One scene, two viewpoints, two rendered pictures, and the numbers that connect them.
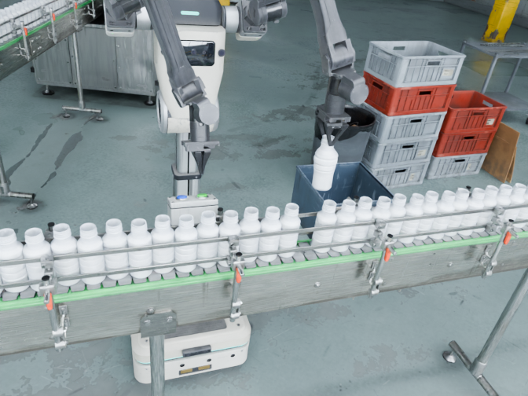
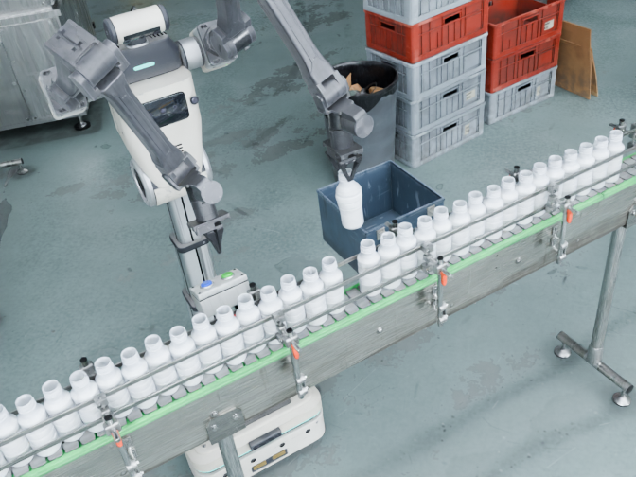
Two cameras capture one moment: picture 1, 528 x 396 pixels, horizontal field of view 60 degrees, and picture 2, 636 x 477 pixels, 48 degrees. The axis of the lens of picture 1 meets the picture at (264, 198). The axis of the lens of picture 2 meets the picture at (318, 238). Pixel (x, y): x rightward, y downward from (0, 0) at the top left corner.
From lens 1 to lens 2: 0.55 m
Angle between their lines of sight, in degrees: 6
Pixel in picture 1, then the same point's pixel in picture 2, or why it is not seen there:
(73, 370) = not seen: outside the picture
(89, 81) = not seen: outside the picture
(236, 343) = (309, 415)
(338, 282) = (401, 320)
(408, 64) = not seen: outside the picture
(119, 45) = (16, 61)
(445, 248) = (507, 246)
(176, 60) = (161, 149)
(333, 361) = (428, 400)
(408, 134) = (446, 78)
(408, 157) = (455, 106)
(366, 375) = (469, 403)
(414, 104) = (442, 38)
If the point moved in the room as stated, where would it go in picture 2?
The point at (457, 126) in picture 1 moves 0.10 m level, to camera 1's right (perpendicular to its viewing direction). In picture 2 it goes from (507, 45) to (523, 43)
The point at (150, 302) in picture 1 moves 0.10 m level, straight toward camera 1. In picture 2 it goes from (211, 405) to (224, 434)
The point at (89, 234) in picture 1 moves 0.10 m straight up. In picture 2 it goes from (132, 360) to (120, 328)
